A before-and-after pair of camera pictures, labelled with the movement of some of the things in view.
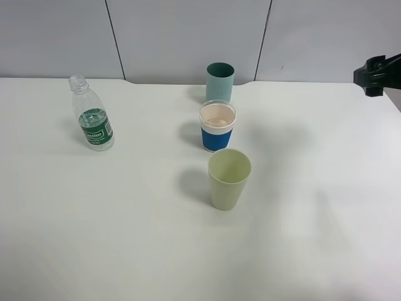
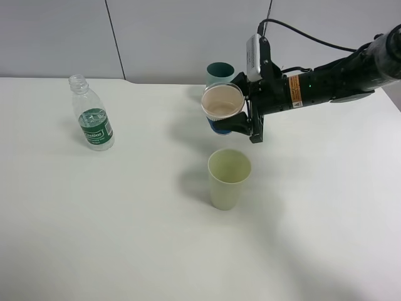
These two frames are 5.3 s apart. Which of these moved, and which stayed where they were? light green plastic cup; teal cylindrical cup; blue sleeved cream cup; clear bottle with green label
Moved: blue sleeved cream cup
Stayed: light green plastic cup; clear bottle with green label; teal cylindrical cup
